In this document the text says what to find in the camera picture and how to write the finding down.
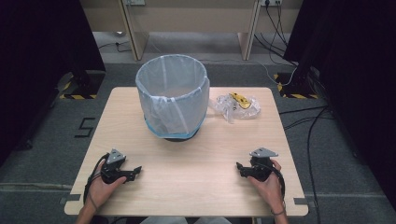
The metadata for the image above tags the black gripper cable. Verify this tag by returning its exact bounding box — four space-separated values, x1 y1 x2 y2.
262 161 287 201
82 152 110 206

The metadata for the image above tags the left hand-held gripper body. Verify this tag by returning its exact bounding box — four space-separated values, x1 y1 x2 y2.
100 147 137 185

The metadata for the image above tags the person's left hand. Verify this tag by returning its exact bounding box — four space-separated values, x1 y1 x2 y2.
87 159 128 211

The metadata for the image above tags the trash bin with plastic liner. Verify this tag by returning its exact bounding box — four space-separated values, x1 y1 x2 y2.
134 53 211 140

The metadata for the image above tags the light wooden table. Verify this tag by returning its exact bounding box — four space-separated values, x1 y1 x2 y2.
64 86 309 217

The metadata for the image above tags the black round trash bin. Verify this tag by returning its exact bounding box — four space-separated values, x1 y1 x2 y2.
163 128 201 143

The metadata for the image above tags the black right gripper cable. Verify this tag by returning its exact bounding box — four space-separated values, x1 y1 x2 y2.
262 161 287 201

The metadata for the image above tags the crumpled clear plastic wrapper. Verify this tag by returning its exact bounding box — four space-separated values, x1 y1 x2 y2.
213 91 262 125

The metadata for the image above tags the beige wooden desk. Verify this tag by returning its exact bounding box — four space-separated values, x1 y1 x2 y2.
78 0 304 62

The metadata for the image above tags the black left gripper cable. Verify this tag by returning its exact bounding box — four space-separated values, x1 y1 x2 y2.
82 152 110 206

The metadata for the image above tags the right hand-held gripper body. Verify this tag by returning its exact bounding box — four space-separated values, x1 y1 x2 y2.
246 147 279 183

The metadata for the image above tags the white floor cable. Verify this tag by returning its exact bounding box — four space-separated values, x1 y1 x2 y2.
199 59 299 87

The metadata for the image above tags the person's right hand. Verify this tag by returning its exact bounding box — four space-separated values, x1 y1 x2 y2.
247 159 286 215

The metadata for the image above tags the black curtain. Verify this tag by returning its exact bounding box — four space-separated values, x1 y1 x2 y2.
283 0 396 213
0 0 106 166

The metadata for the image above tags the black floor cable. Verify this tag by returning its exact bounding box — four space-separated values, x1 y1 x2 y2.
98 40 133 53
253 3 299 67
278 105 331 224

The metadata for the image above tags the stand base with hazard tape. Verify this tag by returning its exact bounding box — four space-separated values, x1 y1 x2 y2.
273 72 319 100
57 70 106 101

